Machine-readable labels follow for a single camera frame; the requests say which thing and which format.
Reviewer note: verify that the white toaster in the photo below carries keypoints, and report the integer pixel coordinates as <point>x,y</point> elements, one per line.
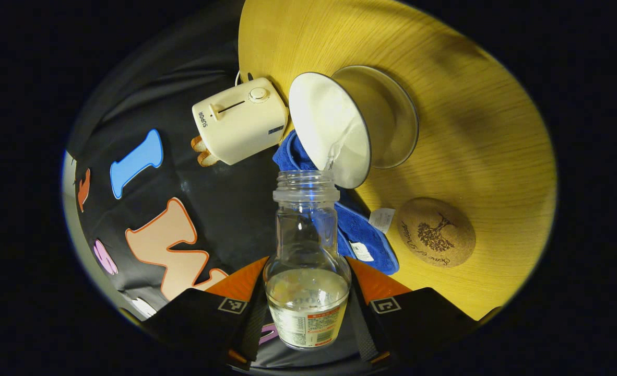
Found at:
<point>240,125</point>

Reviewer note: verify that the black backdrop cloth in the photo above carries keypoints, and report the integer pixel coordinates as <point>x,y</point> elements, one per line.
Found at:
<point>225,203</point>

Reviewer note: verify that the toast slice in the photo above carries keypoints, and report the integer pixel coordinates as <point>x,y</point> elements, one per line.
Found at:
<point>208,159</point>
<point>199,144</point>

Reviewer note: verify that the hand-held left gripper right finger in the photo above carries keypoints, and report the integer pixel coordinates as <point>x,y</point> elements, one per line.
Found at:
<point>366,334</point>

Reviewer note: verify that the round cork coaster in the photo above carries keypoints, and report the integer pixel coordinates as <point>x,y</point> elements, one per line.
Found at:
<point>436,232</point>

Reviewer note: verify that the clear plastic water bottle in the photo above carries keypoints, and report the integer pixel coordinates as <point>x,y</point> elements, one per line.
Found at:
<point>307,292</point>

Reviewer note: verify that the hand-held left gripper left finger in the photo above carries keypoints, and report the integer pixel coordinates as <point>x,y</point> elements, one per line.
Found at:
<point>248,329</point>

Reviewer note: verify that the blue towel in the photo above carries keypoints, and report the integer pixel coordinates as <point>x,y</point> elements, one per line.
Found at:
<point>363,235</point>

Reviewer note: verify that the yellow ceramic saucer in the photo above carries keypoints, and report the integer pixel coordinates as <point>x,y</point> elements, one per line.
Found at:
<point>392,115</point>

